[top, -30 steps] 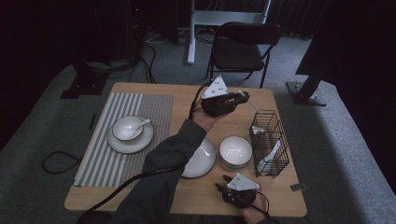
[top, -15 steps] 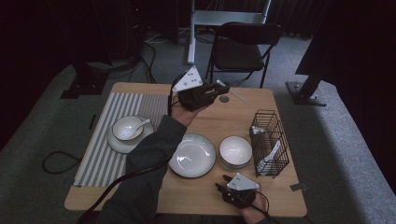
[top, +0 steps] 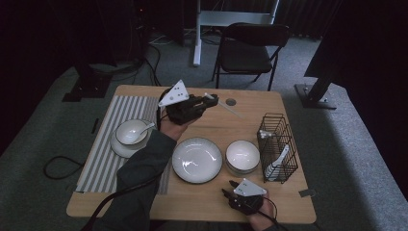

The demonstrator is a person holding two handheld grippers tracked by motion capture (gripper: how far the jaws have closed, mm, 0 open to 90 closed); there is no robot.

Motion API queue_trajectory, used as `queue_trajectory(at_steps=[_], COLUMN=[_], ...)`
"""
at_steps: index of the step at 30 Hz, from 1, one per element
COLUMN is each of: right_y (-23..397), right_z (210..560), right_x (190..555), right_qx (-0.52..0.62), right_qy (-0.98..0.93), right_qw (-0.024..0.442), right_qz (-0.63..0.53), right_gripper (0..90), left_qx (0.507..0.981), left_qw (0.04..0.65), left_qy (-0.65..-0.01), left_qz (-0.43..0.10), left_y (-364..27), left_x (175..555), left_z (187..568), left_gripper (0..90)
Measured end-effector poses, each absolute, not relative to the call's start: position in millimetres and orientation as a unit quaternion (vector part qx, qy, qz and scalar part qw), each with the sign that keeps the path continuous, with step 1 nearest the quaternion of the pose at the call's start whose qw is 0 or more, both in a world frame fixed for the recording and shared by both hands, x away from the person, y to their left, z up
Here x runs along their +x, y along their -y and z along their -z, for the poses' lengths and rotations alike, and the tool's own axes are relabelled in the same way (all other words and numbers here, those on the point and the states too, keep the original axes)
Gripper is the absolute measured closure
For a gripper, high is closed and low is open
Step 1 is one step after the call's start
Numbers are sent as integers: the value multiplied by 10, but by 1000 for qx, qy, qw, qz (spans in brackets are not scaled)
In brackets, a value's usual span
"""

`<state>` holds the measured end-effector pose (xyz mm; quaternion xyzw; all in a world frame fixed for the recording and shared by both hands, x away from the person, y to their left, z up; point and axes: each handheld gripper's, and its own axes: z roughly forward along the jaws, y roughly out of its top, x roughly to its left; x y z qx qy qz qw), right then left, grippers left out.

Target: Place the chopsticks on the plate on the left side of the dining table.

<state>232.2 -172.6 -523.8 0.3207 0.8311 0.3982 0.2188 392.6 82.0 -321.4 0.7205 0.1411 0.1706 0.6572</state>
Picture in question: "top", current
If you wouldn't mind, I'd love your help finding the hand-held gripper cable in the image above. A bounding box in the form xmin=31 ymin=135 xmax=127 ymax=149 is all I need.
xmin=80 ymin=88 xmax=171 ymax=231
xmin=256 ymin=195 xmax=290 ymax=231

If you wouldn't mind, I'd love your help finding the left hand-held gripper cable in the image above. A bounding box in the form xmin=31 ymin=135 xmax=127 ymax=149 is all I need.
xmin=80 ymin=88 xmax=171 ymax=231

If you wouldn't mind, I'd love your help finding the black cable bundle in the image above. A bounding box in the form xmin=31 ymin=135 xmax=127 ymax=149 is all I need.
xmin=89 ymin=41 xmax=163 ymax=88

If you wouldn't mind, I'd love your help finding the white bowl with spoon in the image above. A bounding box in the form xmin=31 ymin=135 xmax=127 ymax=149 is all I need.
xmin=110 ymin=119 xmax=158 ymax=159

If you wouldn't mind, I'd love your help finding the black folding chair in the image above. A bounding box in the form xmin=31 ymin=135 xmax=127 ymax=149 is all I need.
xmin=211 ymin=22 xmax=291 ymax=91

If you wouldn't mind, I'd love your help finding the right hand-held gripper cable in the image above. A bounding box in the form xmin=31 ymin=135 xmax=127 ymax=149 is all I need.
xmin=256 ymin=195 xmax=290 ymax=231

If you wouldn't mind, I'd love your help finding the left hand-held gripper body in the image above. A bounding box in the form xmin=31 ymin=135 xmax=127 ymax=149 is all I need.
xmin=158 ymin=79 xmax=202 ymax=126

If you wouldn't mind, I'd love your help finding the white plate with black rim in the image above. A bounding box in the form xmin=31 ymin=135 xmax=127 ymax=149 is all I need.
xmin=171 ymin=137 xmax=223 ymax=185

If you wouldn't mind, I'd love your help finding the white desk frame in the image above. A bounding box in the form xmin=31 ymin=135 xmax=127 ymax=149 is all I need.
xmin=191 ymin=0 xmax=281 ymax=67

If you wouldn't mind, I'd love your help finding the small black strip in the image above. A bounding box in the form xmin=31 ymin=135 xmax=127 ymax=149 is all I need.
xmin=90 ymin=117 xmax=101 ymax=135

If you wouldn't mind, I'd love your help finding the white bowl with black rim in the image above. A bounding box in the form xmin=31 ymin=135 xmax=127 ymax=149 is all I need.
xmin=115 ymin=118 xmax=150 ymax=146
xmin=225 ymin=162 xmax=260 ymax=178
xmin=224 ymin=140 xmax=261 ymax=171

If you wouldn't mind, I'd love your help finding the person's left hand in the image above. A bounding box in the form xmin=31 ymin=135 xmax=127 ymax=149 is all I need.
xmin=160 ymin=110 xmax=193 ymax=142

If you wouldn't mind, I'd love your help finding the black wire basket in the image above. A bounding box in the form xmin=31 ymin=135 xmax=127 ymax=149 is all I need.
xmin=256 ymin=112 xmax=299 ymax=185

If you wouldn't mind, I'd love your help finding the black equipment tower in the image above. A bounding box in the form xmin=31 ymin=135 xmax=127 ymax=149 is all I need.
xmin=126 ymin=0 xmax=153 ymax=64

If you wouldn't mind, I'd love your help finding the grey striped woven placemat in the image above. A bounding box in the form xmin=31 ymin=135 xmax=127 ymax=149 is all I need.
xmin=75 ymin=94 xmax=180 ymax=195

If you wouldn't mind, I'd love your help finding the dark curtain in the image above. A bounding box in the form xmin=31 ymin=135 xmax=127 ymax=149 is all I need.
xmin=303 ymin=0 xmax=408 ymax=85

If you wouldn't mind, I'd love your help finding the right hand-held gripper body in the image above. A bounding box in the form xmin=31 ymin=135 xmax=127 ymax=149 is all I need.
xmin=228 ymin=178 xmax=268 ymax=216

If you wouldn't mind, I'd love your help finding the person's right hand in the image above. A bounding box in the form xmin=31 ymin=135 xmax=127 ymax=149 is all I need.
xmin=246 ymin=193 xmax=276 ymax=231

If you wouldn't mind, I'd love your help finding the black looped cable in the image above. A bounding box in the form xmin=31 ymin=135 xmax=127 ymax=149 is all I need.
xmin=42 ymin=155 xmax=86 ymax=181

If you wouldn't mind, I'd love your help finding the white ceramic spoon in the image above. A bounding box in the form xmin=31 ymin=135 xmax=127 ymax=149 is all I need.
xmin=265 ymin=143 xmax=291 ymax=181
xmin=130 ymin=122 xmax=156 ymax=143

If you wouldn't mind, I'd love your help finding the black stand base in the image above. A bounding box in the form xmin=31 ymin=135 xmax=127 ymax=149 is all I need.
xmin=62 ymin=62 xmax=114 ymax=103

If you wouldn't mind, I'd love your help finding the black stand with metal base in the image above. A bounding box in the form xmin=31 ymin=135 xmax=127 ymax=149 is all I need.
xmin=293 ymin=71 xmax=338 ymax=111

